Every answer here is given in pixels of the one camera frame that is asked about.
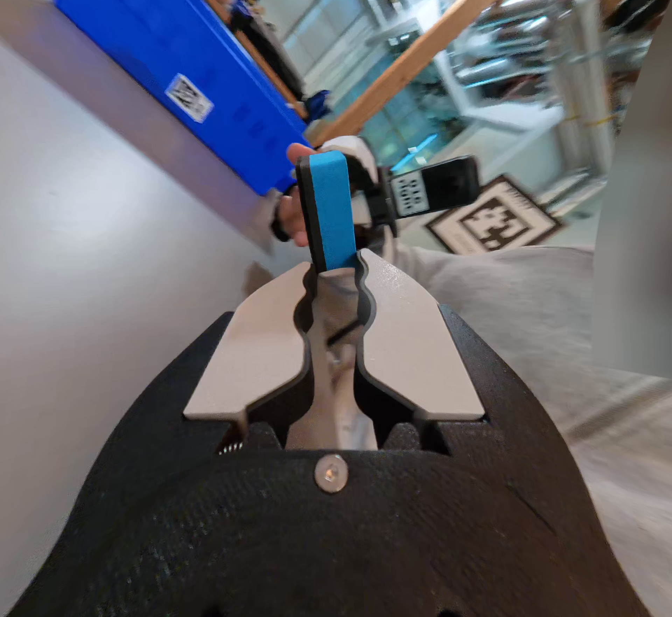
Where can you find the person's right forearm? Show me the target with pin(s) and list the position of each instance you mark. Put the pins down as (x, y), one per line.
(498, 291)

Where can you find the person's right hand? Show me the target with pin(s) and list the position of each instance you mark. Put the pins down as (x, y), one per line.
(294, 218)

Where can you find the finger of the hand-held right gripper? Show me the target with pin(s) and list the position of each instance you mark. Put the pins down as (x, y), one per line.
(357, 152)
(361, 208)

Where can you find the framed black-white marker poster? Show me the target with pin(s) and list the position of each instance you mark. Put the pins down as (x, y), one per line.
(493, 218)

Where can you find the blue foam eraser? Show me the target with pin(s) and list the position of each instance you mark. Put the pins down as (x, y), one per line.
(330, 208)

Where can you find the blue plastic storage bin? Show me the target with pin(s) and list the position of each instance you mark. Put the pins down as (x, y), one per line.
(157, 40)

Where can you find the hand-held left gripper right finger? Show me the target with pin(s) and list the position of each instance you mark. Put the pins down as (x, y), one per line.
(414, 360)

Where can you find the wooden support beam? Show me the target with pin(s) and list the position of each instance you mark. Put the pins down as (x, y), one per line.
(420, 45)

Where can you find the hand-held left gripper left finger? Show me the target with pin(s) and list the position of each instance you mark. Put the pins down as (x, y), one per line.
(252, 360)

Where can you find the silver ventilation ducts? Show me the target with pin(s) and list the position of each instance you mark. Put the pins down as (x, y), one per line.
(577, 50)

